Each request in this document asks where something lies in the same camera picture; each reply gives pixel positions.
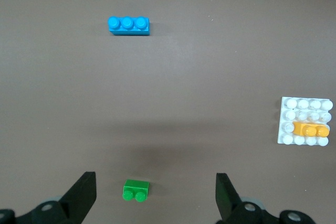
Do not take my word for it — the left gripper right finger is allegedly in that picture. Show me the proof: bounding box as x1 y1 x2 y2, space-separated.
216 172 317 224

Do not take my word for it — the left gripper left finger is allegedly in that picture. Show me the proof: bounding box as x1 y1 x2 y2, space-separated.
0 171 97 224

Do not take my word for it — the yellow two-stud block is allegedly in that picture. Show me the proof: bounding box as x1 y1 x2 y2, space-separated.
292 121 330 138

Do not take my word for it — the white studded base plate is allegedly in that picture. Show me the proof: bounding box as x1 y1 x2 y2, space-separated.
277 96 334 146

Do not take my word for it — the green two-stud block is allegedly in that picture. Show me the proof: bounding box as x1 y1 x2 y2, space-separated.
122 179 150 202

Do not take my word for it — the blue three-stud block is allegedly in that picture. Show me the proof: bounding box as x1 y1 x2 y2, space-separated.
108 16 151 36

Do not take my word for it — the brown table cover mat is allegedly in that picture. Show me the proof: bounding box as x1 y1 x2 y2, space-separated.
0 0 336 224

